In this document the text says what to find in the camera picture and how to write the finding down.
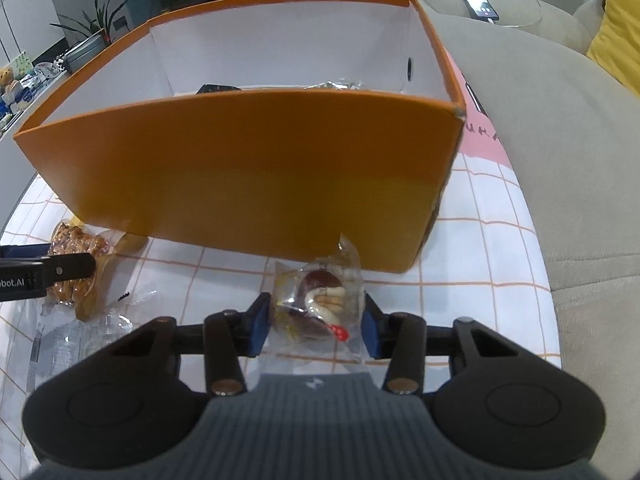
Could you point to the yellow cushion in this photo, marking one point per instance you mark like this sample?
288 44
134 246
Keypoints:
617 35

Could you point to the white checked printed tablecloth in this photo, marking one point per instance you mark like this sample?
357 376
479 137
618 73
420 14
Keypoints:
475 270

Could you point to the clear peanut packet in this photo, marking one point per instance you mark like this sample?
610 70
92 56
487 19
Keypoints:
75 245

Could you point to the beige sofa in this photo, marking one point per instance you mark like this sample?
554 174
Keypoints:
575 185

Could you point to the long-leaf potted plant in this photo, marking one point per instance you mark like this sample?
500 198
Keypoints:
97 15

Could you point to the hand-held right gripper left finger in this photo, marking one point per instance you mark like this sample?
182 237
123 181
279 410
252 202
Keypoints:
260 325

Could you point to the black smartphone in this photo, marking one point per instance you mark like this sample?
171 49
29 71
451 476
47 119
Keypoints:
475 1

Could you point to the clear green snack packet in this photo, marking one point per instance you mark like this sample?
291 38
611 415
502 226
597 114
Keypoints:
335 85

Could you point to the clear crinkled snack wrapper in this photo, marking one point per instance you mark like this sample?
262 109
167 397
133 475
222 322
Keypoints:
75 345

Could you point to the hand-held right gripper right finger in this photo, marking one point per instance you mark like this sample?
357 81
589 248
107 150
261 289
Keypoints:
372 330

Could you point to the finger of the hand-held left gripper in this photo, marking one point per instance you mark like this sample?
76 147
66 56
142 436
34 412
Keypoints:
20 251
70 265

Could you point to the grey metal bucket planter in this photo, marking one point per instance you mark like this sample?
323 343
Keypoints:
85 52

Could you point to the orange cardboard box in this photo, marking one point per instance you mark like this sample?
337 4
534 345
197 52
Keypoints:
250 175

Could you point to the clear brown snack packet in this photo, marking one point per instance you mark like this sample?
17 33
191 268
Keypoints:
320 300

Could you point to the low white cabinet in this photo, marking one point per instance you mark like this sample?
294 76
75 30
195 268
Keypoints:
10 170

